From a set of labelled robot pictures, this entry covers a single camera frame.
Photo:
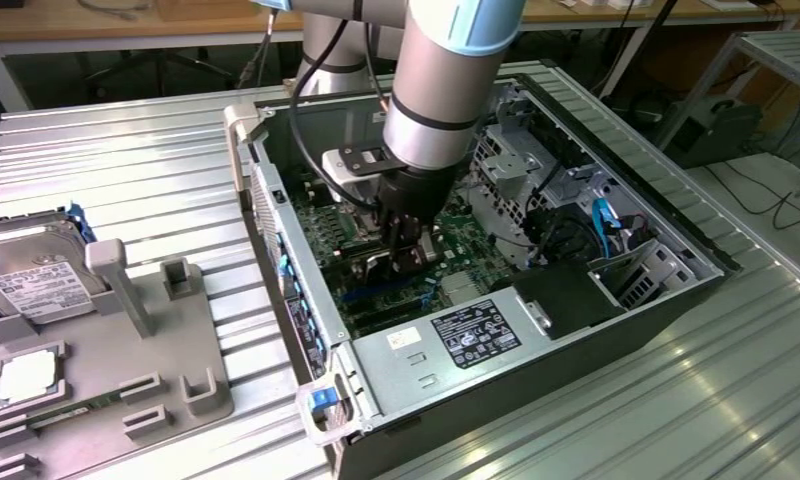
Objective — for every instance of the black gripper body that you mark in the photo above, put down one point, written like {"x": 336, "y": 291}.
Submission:
{"x": 416, "y": 192}

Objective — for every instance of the black graphics card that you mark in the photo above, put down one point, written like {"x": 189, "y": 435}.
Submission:
{"x": 375, "y": 270}

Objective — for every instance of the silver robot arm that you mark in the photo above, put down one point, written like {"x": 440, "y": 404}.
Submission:
{"x": 440, "y": 75}

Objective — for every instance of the silver chipset heatsink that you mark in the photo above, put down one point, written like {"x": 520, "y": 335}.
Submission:
{"x": 463, "y": 287}

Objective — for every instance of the green motherboard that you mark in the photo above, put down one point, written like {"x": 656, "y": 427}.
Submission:
{"x": 467, "y": 235}

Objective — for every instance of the black expansion slot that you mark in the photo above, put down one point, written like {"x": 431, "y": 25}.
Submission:
{"x": 383, "y": 309}

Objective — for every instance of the blue expansion slot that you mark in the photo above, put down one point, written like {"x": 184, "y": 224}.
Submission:
{"x": 353, "y": 295}

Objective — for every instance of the metal drive cage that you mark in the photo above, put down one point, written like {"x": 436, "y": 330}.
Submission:
{"x": 507, "y": 165}

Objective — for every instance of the blue card retainer clip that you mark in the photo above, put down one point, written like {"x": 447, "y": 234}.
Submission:
{"x": 321, "y": 350}
{"x": 281, "y": 262}
{"x": 296, "y": 292}
{"x": 310, "y": 325}

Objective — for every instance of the black round fan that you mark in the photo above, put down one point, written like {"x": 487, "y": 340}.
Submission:
{"x": 563, "y": 237}

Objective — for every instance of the black air shroud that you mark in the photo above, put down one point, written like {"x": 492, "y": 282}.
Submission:
{"x": 560, "y": 300}

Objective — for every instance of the grey power supply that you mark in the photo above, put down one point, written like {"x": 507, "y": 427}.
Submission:
{"x": 400, "y": 380}

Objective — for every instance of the blue case latch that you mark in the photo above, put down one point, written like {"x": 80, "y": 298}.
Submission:
{"x": 321, "y": 400}

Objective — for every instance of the open PC case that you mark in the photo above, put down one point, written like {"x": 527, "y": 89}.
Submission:
{"x": 540, "y": 400}

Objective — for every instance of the metal disk bay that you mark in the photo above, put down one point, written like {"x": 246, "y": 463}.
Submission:
{"x": 640, "y": 280}

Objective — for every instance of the black tripod stand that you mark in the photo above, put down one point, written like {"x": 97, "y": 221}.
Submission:
{"x": 160, "y": 65}

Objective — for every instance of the black box on floor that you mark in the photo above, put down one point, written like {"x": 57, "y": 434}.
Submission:
{"x": 723, "y": 125}

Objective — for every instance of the blue disk carrier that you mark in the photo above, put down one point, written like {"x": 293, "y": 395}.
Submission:
{"x": 80, "y": 220}

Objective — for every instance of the grey parts rack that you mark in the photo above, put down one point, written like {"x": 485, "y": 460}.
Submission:
{"x": 106, "y": 360}

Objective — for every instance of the silver hard disk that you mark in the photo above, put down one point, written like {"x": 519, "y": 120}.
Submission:
{"x": 33, "y": 280}

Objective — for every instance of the wooden desk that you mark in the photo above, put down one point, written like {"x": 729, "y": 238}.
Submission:
{"x": 106, "y": 20}

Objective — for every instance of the green RAM stick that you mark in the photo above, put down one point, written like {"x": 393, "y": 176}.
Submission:
{"x": 73, "y": 412}

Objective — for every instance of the silver CPU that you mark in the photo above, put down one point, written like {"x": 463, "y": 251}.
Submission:
{"x": 29, "y": 372}

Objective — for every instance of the metal slat side table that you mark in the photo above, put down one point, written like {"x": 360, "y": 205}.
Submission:
{"x": 794, "y": 50}

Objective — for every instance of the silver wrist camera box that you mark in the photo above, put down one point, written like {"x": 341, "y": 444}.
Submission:
{"x": 340, "y": 170}

